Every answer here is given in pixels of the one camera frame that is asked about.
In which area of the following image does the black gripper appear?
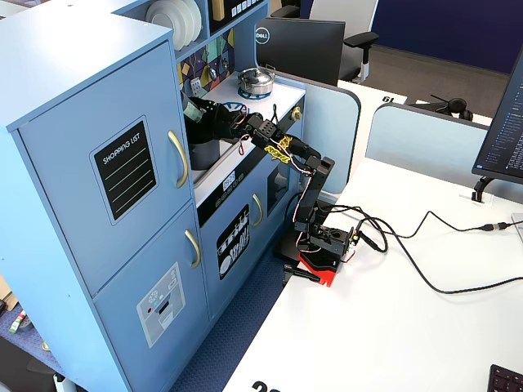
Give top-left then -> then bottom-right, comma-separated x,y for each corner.
186,96 -> 247,145

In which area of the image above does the gray plastic pot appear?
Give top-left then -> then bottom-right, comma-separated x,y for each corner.
187,137 -> 222,172

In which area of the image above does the gray sink basin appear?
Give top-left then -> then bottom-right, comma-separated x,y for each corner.
190,136 -> 243,185

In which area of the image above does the steel pot with lid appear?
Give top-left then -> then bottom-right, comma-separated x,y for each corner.
237,65 -> 277,96

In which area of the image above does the black shopping list board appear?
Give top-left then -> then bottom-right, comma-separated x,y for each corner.
88,115 -> 159,227

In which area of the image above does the white toy plate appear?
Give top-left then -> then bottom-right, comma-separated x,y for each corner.
186,0 -> 203,40
145,0 -> 183,52
171,0 -> 195,47

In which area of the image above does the blue oven door with window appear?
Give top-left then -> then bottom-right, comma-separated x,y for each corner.
261,150 -> 304,246

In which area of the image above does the black Dell monitor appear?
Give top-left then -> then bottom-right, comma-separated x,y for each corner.
253,16 -> 346,87

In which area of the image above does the light blue desk partition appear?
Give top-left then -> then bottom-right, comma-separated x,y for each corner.
273,71 -> 363,198
364,102 -> 492,202

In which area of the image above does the blue toy kitchen cabinet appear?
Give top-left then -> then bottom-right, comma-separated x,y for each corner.
0,0 -> 308,392

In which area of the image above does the blue door with shopping list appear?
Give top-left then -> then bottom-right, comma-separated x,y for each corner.
17,40 -> 194,297

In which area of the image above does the blue dishwasher door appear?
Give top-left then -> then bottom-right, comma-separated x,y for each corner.
199,178 -> 267,322

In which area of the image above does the white office chair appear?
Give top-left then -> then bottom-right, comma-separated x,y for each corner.
308,0 -> 382,83

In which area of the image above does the black table clamp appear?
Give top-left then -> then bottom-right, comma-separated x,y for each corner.
283,262 -> 322,285

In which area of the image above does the blue door with ice dispenser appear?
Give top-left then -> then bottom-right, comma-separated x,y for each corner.
93,201 -> 212,392

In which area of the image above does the black headset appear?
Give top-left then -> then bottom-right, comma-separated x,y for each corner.
428,94 -> 476,122

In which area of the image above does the striped small package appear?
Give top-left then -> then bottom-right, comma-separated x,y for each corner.
8,310 -> 28,334

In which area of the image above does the monitor showing code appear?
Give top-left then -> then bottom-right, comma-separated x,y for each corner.
471,44 -> 523,185

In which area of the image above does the black keyboard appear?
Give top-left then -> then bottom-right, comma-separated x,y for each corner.
487,363 -> 523,392

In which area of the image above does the gold curved fridge door handle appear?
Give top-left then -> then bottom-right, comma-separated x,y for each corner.
184,229 -> 203,270
168,130 -> 190,190

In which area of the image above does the gold dishwasher door handle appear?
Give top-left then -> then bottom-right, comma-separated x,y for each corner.
251,192 -> 264,228

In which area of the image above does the black USB cable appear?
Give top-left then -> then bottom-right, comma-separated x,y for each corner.
355,210 -> 512,254

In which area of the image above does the thick black power cable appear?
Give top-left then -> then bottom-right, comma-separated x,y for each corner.
326,203 -> 523,296

